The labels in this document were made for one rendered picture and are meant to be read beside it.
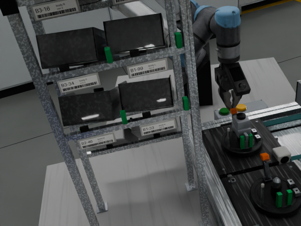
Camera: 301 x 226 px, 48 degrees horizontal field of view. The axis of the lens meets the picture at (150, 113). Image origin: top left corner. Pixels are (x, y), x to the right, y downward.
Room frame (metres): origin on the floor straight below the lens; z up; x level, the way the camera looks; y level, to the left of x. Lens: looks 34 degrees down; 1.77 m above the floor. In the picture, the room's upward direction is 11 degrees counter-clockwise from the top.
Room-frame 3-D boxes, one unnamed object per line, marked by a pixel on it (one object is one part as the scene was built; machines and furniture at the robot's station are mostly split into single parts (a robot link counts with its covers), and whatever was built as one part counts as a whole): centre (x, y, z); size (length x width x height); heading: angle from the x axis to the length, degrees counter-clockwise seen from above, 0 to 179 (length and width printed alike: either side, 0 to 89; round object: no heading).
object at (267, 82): (1.40, -0.25, 0.84); 0.90 x 0.70 x 0.03; 82
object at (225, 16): (1.00, -0.29, 1.36); 0.09 x 0.08 x 0.11; 17
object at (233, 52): (1.00, -0.28, 1.28); 0.08 x 0.08 x 0.05
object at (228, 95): (1.00, -0.27, 1.10); 0.06 x 0.03 x 0.09; 4
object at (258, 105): (1.11, -0.37, 0.93); 0.21 x 0.07 x 0.06; 93
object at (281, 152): (0.80, -0.40, 0.97); 0.05 x 0.05 x 0.04; 3
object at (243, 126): (0.88, -0.29, 1.06); 0.08 x 0.04 x 0.07; 3
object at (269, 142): (0.89, -0.29, 0.96); 0.24 x 0.24 x 0.02; 3
